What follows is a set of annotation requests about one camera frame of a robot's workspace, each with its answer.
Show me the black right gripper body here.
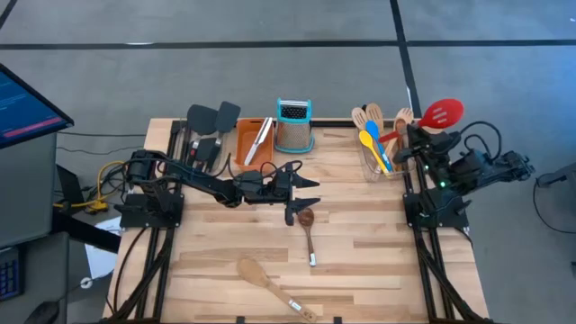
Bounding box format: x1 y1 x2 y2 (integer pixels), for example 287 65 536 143
420 130 464 173

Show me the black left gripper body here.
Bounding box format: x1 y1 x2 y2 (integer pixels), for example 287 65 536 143
233 169 293 203

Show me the dark brown wooden spoon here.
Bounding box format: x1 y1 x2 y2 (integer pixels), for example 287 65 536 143
391 117 408 172
297 207 318 267

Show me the red slotted spoon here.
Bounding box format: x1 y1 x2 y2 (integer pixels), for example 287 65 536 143
379 97 465 145

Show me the silver butter knife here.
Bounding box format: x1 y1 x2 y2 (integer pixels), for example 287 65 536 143
244 121 270 167

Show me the blue silicone spoon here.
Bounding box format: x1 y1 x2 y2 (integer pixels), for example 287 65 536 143
364 120 394 174

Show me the yellow silicone spoon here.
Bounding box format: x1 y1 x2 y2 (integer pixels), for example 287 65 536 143
358 130 392 177

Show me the long wooden slotted spatula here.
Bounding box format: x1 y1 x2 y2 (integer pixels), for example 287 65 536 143
364 102 392 175

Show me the stainless steel utensil handle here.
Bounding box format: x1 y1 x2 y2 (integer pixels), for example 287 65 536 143
254 115 275 152

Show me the wooden slotted spoon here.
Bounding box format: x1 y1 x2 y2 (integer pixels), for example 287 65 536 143
351 106 371 136

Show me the large light wooden spoon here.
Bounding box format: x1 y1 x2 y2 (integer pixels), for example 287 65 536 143
236 256 319 324

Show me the orange plastic bin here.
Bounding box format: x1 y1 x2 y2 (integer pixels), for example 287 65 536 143
234 117 275 173

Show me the clear plastic bin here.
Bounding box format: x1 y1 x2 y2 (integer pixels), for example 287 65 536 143
357 112 413 182
173 114 229 177

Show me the teal steel box grater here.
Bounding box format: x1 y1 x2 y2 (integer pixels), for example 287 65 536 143
274 97 316 155

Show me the grey chair base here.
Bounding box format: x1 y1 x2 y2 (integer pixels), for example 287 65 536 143
535 161 576 189

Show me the white paper sheet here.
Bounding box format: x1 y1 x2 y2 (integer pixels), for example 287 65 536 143
84 215 123 280

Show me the dark desk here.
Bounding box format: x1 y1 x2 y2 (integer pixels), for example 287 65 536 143
0 233 69 324

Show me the computer monitor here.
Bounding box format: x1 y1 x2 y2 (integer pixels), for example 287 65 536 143
0 62 76 149

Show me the black computer mouse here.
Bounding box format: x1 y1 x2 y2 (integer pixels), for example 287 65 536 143
24 300 60 324

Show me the black keyboard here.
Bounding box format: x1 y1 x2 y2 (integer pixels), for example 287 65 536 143
0 247 24 302

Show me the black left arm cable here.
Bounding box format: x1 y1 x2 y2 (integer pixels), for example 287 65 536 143
220 152 303 181

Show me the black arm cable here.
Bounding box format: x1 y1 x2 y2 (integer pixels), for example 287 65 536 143
458 120 503 163
220 152 303 181

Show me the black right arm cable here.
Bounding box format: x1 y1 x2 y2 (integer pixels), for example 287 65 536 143
458 120 503 163

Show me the black aluminium table frame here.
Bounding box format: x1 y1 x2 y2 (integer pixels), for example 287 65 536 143
105 117 494 324

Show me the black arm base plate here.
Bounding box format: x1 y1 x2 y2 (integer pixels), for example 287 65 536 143
114 193 185 230
403 192 470 230

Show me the black floor cable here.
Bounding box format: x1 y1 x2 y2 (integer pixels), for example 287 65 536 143
56 130 148 157
532 173 576 235

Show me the yellow cable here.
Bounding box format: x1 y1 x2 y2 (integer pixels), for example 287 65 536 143
52 159 125 213

